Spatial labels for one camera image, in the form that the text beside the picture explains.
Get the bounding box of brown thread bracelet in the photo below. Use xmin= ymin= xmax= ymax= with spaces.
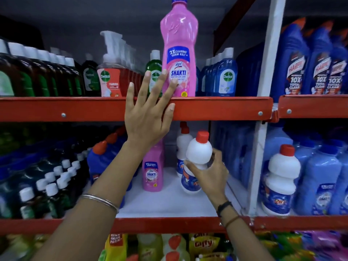
xmin=224 ymin=215 xmax=242 ymax=229

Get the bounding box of green bottle with white cap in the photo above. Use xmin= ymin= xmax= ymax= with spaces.
xmin=145 ymin=49 xmax=163 ymax=98

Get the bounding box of dark red diagonal brace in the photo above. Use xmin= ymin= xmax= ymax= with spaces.
xmin=213 ymin=0 xmax=259 ymax=55

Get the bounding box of black wrist band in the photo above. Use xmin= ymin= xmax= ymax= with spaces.
xmin=216 ymin=201 xmax=234 ymax=217

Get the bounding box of pile of colourful packets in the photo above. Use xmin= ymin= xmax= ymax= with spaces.
xmin=255 ymin=230 xmax=348 ymax=261

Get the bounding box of person's left hand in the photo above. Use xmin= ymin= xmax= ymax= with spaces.
xmin=125 ymin=69 xmax=179 ymax=151

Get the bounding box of silver bangle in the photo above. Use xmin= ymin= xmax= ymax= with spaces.
xmin=80 ymin=194 xmax=120 ymax=214

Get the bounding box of row of dark blue bottles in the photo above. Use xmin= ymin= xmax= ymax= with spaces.
xmin=236 ymin=43 xmax=265 ymax=97

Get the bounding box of blue toilet cleaner bottle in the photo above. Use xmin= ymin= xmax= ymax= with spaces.
xmin=271 ymin=17 xmax=311 ymax=103
xmin=301 ymin=20 xmax=334 ymax=95
xmin=324 ymin=29 xmax=348 ymax=95

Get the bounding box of yellow-green liquid bottle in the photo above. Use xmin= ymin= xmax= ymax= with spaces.
xmin=136 ymin=234 xmax=164 ymax=261

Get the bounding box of row of blue orange-capped bottles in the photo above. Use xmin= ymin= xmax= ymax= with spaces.
xmin=87 ymin=126 xmax=134 ymax=208

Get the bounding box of white shelf board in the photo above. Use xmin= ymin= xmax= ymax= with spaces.
xmin=116 ymin=145 xmax=243 ymax=218

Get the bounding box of tall pink cleaner bottle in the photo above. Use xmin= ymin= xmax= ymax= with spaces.
xmin=160 ymin=0 xmax=199 ymax=98

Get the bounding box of row of light blue bottles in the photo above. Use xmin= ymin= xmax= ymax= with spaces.
xmin=260 ymin=125 xmax=348 ymax=217

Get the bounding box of long red shelf rail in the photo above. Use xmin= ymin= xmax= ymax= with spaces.
xmin=0 ymin=96 xmax=274 ymax=123

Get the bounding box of row of brown antiseptic bottles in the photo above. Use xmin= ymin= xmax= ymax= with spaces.
xmin=0 ymin=39 xmax=85 ymax=98

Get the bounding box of person's right forearm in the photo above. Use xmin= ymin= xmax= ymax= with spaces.
xmin=213 ymin=196 xmax=276 ymax=261

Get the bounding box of row of dark green bottles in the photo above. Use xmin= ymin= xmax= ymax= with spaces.
xmin=0 ymin=148 xmax=91 ymax=219

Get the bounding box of dark bottle with green label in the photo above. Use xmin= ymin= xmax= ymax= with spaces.
xmin=81 ymin=53 xmax=102 ymax=97

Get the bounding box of person's right hand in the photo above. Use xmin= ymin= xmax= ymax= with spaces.
xmin=184 ymin=148 xmax=230 ymax=205

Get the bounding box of white shelf post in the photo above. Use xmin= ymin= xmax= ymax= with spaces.
xmin=245 ymin=0 xmax=287 ymax=216

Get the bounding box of person's left forearm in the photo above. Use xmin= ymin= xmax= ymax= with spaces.
xmin=32 ymin=141 xmax=156 ymax=261

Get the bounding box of short red shelf rail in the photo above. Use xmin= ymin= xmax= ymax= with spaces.
xmin=277 ymin=94 xmax=348 ymax=119

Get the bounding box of pile of yellow-green packs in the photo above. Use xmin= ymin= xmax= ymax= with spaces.
xmin=0 ymin=234 xmax=53 ymax=261

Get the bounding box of red lower shelf rail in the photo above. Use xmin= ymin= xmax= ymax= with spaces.
xmin=0 ymin=215 xmax=348 ymax=235

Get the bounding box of yellow refill pack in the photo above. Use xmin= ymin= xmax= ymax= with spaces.
xmin=104 ymin=234 xmax=128 ymax=261

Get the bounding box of row of blue liquid bottles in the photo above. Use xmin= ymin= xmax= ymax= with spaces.
xmin=196 ymin=47 xmax=239 ymax=97

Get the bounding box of pile of yellow packets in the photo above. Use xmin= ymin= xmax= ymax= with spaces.
xmin=189 ymin=233 xmax=230 ymax=261

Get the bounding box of row of shaded blue bottles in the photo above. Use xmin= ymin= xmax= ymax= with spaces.
xmin=211 ymin=122 xmax=257 ymax=189

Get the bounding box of row of red pump bottles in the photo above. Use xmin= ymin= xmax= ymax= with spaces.
xmin=97 ymin=30 xmax=145 ymax=98

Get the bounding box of small pink cleaner bottle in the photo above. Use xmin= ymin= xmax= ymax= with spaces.
xmin=141 ymin=140 xmax=165 ymax=193

